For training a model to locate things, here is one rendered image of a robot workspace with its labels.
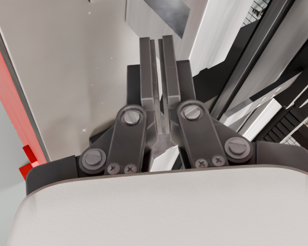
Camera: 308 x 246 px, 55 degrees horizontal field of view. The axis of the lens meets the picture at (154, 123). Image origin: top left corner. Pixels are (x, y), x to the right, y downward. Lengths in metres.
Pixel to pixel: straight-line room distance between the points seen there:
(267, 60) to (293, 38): 0.06
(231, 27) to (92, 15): 0.13
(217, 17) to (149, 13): 0.07
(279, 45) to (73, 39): 0.34
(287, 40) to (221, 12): 0.29
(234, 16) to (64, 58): 0.17
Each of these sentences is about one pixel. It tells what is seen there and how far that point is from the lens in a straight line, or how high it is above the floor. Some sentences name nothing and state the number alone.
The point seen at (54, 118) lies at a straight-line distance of 0.39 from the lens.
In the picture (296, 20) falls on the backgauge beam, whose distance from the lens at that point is 0.51.
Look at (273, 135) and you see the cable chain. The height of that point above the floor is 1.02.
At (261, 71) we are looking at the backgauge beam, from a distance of 0.58.
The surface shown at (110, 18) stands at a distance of 0.32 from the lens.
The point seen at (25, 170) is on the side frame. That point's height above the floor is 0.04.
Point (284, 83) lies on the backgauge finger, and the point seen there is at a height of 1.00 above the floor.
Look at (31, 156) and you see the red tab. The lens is 1.03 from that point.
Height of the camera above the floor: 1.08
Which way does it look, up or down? 21 degrees down
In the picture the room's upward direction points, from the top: 141 degrees clockwise
